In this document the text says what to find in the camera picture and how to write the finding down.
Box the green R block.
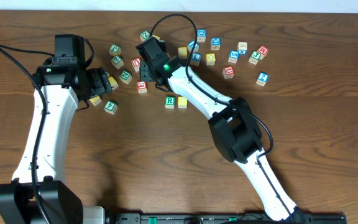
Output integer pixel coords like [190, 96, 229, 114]
[165, 96, 176, 109]

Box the yellow O block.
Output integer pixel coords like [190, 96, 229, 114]
[178, 96, 188, 109]
[206, 53, 216, 66]

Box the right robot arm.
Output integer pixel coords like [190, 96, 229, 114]
[136, 37, 305, 223]

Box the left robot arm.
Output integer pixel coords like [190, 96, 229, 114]
[0, 34, 115, 224]

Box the red E block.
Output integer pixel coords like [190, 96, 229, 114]
[137, 81, 147, 94]

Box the yellow block beside V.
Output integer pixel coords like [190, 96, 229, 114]
[108, 77, 119, 90]

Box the red U block left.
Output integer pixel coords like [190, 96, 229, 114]
[131, 58, 142, 72]

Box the red u block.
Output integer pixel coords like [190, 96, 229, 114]
[223, 66, 235, 79]
[131, 58, 142, 72]

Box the yellow block far left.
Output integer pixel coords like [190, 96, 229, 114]
[89, 96, 102, 106]

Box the green N block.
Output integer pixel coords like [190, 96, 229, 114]
[119, 70, 132, 84]

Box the green 4 block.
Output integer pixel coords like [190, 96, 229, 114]
[104, 101, 117, 114]

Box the green 7 block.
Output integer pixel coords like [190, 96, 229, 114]
[111, 55, 124, 69]

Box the green J block left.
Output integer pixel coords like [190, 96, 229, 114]
[109, 44, 122, 57]

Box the green j block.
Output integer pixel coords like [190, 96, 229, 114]
[109, 44, 122, 57]
[249, 51, 261, 65]

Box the yellow block near Z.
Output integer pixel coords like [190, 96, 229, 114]
[152, 35, 161, 40]

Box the green Z block top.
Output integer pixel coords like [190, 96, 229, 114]
[140, 30, 150, 42]

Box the yellow S block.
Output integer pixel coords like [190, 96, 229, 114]
[178, 47, 188, 60]

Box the blue L block lower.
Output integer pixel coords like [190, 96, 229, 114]
[190, 52, 202, 66]

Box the blue l block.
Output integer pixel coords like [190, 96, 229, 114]
[187, 40, 199, 52]
[190, 52, 202, 66]

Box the blue L block upper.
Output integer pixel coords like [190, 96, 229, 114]
[187, 40, 199, 52]

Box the blue D block top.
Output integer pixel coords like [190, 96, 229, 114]
[197, 29, 206, 42]

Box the blue d block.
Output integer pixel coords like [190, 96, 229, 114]
[197, 29, 206, 42]
[211, 37, 221, 50]

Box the blue D block right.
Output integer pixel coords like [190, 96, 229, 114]
[211, 37, 221, 50]

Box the red U block right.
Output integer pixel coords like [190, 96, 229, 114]
[223, 66, 235, 79]

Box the blue 5 block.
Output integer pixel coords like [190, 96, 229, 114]
[228, 50, 239, 63]

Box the plain X block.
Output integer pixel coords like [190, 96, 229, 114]
[237, 42, 248, 55]

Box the green J block right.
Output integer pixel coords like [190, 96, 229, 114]
[249, 51, 261, 65]

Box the blue 2 block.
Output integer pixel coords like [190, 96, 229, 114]
[256, 72, 269, 86]

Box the red M block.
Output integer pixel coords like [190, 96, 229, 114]
[257, 45, 269, 60]

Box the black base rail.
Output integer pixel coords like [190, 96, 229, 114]
[116, 213, 347, 224]

